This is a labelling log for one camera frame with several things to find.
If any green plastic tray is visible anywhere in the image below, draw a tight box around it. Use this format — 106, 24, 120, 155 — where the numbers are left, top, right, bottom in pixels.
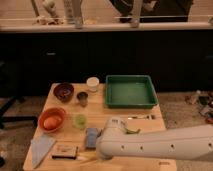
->
105, 75, 158, 109

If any orange bowl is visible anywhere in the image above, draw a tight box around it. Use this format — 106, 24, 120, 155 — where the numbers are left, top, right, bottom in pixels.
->
38, 108, 66, 133

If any green plastic cup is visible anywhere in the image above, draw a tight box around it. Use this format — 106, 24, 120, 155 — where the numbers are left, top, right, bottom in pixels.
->
73, 114, 87, 130

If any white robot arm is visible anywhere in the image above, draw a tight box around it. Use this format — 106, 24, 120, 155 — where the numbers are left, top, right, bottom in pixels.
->
96, 117, 213, 162

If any white paper cup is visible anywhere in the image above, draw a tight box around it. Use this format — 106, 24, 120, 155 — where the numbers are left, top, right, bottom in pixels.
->
86, 77, 99, 92

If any blue sponge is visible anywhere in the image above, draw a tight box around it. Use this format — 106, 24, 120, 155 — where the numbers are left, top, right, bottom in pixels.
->
85, 128, 99, 149

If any dark red bowl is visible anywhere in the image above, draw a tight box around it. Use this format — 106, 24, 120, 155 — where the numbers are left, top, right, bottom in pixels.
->
53, 83, 74, 103

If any small metal utensil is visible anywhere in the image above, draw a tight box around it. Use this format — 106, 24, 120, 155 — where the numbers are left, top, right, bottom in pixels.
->
128, 115, 155, 120

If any small flat box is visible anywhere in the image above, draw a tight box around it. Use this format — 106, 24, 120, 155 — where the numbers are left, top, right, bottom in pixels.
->
51, 145, 78, 159

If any grey folded cloth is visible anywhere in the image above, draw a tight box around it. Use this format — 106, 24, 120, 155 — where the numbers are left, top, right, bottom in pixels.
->
31, 135, 56, 168

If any orange fruit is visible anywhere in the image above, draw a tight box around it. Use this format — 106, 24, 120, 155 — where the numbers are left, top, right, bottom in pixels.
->
43, 116, 62, 130

